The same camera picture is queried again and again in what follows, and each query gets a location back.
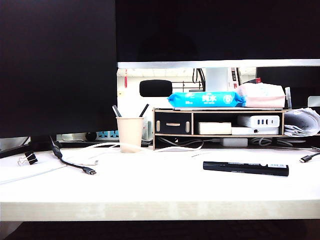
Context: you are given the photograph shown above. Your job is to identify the black marker pen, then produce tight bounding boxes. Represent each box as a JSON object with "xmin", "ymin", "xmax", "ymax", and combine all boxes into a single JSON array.
[{"xmin": 202, "ymin": 160, "xmax": 290, "ymax": 177}]

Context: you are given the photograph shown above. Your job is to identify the beige paper cup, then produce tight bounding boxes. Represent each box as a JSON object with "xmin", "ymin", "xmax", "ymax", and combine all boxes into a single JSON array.
[{"xmin": 116, "ymin": 116, "xmax": 145, "ymax": 154}]

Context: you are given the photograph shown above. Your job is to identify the black organizer drawer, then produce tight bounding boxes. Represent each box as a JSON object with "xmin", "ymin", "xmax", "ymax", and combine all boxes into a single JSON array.
[{"xmin": 154, "ymin": 111, "xmax": 192, "ymax": 135}]

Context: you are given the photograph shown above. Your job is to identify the white translucent box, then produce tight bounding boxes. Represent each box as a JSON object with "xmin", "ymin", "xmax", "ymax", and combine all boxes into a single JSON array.
[{"xmin": 142, "ymin": 120, "xmax": 154, "ymax": 141}]

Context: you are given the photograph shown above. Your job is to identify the black chair headrest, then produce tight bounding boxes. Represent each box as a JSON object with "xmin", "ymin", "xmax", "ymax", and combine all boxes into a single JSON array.
[{"xmin": 139, "ymin": 79, "xmax": 173, "ymax": 98}]

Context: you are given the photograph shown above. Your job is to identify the wooden desk organizer shelf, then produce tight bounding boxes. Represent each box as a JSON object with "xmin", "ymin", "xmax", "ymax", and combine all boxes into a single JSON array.
[{"xmin": 152, "ymin": 107, "xmax": 320, "ymax": 151}]

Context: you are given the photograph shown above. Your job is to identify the transparent gel pen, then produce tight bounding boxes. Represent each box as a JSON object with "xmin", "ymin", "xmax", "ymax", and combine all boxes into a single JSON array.
[{"xmin": 111, "ymin": 104, "xmax": 123, "ymax": 118}]

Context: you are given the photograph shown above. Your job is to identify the blue wet wipes pack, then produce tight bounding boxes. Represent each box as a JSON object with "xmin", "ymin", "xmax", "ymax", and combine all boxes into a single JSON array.
[{"xmin": 166, "ymin": 90, "xmax": 247, "ymax": 109}]

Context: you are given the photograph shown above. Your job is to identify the beige cardboard box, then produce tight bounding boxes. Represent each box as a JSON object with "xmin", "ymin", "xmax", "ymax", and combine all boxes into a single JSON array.
[{"xmin": 195, "ymin": 121, "xmax": 232, "ymax": 136}]

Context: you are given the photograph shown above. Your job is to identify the light grey stand column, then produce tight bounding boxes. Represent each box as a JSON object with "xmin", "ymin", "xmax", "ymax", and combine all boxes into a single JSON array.
[{"xmin": 205, "ymin": 67, "xmax": 229, "ymax": 92}]

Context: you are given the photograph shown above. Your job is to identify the white power adapter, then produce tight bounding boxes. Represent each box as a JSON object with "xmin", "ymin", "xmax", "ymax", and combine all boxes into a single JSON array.
[{"xmin": 219, "ymin": 137, "xmax": 249, "ymax": 148}]

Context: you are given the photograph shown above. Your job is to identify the red white sign strip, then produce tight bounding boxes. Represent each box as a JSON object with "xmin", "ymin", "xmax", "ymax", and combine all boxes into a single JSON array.
[{"xmin": 228, "ymin": 67, "xmax": 238, "ymax": 90}]

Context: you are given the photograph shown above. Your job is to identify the flat white box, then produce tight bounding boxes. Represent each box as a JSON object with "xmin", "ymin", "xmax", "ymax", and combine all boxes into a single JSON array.
[{"xmin": 231, "ymin": 126, "xmax": 280, "ymax": 136}]

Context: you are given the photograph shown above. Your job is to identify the white multiport charger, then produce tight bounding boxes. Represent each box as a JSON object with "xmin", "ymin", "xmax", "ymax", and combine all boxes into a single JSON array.
[{"xmin": 237, "ymin": 114, "xmax": 280, "ymax": 129}]

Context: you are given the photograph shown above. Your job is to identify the black monitor silver bezel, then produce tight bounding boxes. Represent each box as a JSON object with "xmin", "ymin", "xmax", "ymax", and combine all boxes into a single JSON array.
[{"xmin": 114, "ymin": 0, "xmax": 320, "ymax": 70}]

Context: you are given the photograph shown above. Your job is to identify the pink tissue pack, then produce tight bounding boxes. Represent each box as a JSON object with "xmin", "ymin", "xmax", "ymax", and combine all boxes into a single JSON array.
[{"xmin": 236, "ymin": 82, "xmax": 287, "ymax": 108}]

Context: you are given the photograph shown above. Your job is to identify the large black monitor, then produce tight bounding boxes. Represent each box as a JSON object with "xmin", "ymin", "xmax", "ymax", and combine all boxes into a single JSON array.
[{"xmin": 0, "ymin": 0, "xmax": 118, "ymax": 139}]

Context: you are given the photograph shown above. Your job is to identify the black monitor stand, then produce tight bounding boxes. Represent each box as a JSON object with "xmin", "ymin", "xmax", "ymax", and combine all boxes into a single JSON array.
[{"xmin": 0, "ymin": 135, "xmax": 63, "ymax": 159}]

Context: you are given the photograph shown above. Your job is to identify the clear capped pen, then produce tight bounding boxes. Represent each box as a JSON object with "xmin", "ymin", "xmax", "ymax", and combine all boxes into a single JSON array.
[{"xmin": 284, "ymin": 86, "xmax": 293, "ymax": 110}]

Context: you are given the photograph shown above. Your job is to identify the black binder clip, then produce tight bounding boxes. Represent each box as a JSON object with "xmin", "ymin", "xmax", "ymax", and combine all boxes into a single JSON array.
[{"xmin": 17, "ymin": 152, "xmax": 39, "ymax": 166}]

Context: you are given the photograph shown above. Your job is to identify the folded printed papers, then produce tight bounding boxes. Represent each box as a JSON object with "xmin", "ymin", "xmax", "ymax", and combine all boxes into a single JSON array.
[{"xmin": 283, "ymin": 107, "xmax": 320, "ymax": 138}]

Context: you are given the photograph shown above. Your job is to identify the silver monitor stand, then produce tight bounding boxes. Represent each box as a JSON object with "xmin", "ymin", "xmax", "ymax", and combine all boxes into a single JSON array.
[{"xmin": 307, "ymin": 95, "xmax": 320, "ymax": 109}]

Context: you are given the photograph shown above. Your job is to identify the grey power cable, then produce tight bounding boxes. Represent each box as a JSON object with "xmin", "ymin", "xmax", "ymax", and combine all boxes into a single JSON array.
[
  {"xmin": 249, "ymin": 136, "xmax": 311, "ymax": 148},
  {"xmin": 156, "ymin": 136, "xmax": 205, "ymax": 150}
]

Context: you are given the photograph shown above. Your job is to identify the white USB-C cable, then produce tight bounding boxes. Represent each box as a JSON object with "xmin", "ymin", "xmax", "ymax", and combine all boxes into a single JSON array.
[{"xmin": 61, "ymin": 141, "xmax": 205, "ymax": 166}]

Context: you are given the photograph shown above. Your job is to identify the black cable grey plug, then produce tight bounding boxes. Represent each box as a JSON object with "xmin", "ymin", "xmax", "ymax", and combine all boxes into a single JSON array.
[{"xmin": 48, "ymin": 136, "xmax": 98, "ymax": 176}]

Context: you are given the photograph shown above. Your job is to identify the thin grey-white cable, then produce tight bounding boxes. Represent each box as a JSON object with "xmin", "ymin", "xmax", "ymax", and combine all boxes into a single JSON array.
[{"xmin": 0, "ymin": 166, "xmax": 68, "ymax": 185}]

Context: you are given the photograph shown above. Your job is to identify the thin black USB-C cable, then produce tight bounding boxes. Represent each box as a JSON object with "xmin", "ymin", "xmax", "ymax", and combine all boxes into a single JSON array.
[{"xmin": 299, "ymin": 147, "xmax": 320, "ymax": 164}]

